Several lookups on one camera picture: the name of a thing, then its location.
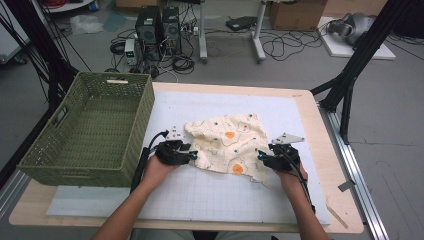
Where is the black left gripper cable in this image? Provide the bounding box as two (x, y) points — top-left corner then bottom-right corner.
(130, 130), (170, 195)

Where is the white desk leg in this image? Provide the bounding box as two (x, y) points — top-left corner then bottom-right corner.
(198, 0), (209, 65)
(251, 0), (268, 63)

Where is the grey power supply unit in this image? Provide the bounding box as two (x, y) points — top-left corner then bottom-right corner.
(124, 38), (139, 67)

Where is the aluminium rail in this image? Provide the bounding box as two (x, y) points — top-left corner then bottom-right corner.
(318, 104), (391, 240)

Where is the tangle of black floor cables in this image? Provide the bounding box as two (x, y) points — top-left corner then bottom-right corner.
(259, 28), (331, 62)

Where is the clear plastic bag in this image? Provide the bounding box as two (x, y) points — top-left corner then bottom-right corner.
(69, 14), (105, 36)

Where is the flat black device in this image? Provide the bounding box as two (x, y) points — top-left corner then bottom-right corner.
(225, 15), (258, 32)

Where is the white floor board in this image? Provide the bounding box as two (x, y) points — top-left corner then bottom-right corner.
(317, 16), (397, 61)

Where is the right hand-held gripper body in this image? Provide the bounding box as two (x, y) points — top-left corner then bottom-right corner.
(265, 132), (306, 174)

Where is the cream patterned cloth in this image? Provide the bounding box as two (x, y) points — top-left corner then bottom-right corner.
(183, 113), (273, 188)

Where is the coiled black cable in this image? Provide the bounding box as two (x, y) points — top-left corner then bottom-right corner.
(171, 54), (196, 75)

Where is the person's right hand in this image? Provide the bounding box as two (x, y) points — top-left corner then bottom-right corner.
(272, 162), (310, 196)

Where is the white grid mat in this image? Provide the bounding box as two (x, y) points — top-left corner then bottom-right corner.
(45, 90), (333, 226)

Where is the grey rounded device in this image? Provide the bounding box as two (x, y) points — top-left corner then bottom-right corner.
(326, 12), (376, 46)

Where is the green woven basket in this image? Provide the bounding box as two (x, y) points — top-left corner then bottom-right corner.
(17, 70), (156, 188)

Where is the grey tape piece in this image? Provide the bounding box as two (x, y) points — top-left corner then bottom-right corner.
(337, 179), (357, 193)

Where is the thin wooden stick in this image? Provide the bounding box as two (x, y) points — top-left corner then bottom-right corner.
(325, 203), (350, 230)

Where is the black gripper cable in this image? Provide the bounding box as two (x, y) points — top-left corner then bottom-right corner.
(130, 130), (170, 195)
(279, 145), (317, 215)

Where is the black computer tower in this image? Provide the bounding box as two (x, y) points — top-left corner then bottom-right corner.
(134, 5), (164, 62)
(161, 6), (183, 56)

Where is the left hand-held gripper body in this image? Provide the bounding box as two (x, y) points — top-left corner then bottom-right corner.
(154, 125), (193, 167)

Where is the black metal frame stand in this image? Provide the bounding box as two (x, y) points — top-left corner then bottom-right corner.
(309, 0), (414, 145)
(0, 0), (80, 113)

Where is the person's left hand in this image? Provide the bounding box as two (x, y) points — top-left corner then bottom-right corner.
(141, 154), (182, 194)

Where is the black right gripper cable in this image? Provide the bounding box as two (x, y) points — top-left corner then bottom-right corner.
(279, 145), (317, 215)

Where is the brown cardboard box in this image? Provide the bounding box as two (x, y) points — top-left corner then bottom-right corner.
(268, 0), (329, 32)

